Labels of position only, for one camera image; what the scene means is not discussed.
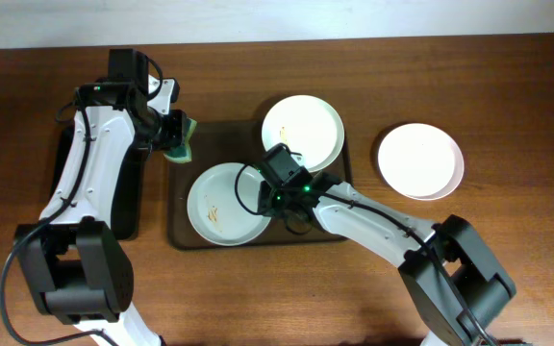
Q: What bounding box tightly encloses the green and yellow sponge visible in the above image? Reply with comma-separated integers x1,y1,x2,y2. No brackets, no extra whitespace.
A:
164,118,197,164

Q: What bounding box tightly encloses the white plate top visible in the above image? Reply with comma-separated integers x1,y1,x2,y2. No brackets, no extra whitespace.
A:
261,95,345,172

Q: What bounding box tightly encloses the white plate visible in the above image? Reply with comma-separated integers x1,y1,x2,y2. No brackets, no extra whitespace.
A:
261,95,345,172
377,123,465,201

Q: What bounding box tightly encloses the pale blue plate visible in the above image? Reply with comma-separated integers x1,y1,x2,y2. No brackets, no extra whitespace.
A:
187,162,271,246

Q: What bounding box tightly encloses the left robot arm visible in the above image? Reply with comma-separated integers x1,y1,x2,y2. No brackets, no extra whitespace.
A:
8,48,195,345

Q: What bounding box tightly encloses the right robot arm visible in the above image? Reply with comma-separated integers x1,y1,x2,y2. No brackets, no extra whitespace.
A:
255,144,516,345

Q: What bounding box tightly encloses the brown plastic serving tray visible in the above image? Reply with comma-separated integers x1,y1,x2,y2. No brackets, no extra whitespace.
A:
167,121,345,251

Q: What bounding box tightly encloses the black rectangular tray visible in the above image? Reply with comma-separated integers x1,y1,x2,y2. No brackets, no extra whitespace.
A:
49,125,146,241

